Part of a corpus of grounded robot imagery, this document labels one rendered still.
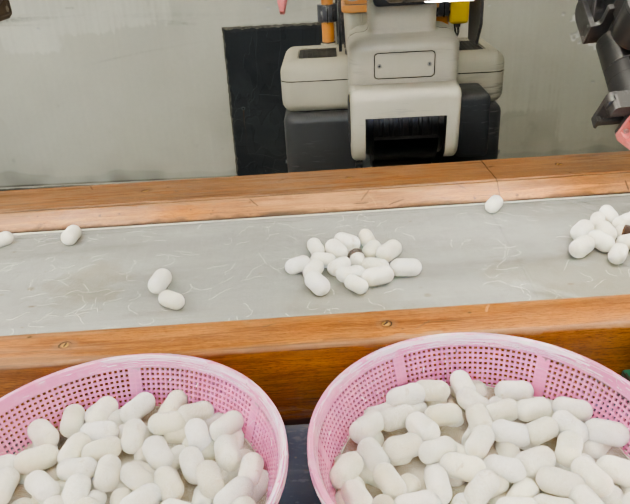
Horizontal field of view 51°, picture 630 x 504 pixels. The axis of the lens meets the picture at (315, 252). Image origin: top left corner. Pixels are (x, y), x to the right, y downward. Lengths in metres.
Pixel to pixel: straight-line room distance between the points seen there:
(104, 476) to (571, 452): 0.35
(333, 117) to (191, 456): 1.23
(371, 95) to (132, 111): 1.75
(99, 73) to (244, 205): 2.07
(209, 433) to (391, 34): 1.00
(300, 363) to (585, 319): 0.27
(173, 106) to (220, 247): 2.09
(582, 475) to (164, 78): 2.56
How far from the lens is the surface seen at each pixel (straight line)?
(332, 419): 0.54
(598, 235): 0.85
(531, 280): 0.77
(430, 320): 0.64
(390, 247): 0.78
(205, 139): 2.93
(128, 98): 2.95
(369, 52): 1.37
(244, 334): 0.63
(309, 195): 0.94
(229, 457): 0.54
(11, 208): 1.04
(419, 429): 0.55
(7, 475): 0.58
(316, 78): 1.64
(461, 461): 0.53
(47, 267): 0.89
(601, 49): 1.01
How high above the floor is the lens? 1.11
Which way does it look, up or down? 27 degrees down
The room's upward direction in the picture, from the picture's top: 3 degrees counter-clockwise
